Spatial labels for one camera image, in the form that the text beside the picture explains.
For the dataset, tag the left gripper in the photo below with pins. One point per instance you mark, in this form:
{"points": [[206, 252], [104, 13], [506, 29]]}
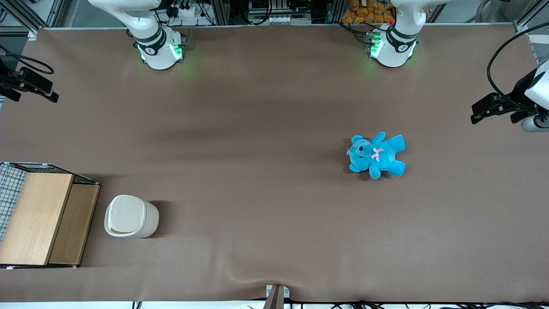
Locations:
{"points": [[516, 99]]}

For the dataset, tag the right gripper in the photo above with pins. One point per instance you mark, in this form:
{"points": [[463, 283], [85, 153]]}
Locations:
{"points": [[9, 80]]}

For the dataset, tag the cream lidded trash can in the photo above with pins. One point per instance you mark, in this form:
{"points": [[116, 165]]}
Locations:
{"points": [[131, 216]]}

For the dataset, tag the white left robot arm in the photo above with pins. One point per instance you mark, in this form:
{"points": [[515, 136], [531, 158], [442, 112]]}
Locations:
{"points": [[392, 47]]}

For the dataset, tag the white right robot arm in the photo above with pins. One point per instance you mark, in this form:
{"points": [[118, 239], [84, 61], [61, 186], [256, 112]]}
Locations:
{"points": [[156, 47]]}

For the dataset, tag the blue teddy bear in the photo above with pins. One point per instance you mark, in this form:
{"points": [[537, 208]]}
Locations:
{"points": [[377, 155]]}

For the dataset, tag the orange plush toys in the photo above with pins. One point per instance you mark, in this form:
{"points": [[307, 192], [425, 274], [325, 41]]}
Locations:
{"points": [[364, 13]]}

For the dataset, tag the white power strip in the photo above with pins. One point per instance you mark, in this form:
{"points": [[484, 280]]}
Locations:
{"points": [[188, 12]]}

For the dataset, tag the brown table cover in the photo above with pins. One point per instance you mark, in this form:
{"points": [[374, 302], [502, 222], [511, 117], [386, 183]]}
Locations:
{"points": [[257, 171]]}

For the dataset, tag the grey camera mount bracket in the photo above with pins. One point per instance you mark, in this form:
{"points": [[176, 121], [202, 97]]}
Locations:
{"points": [[274, 300]]}

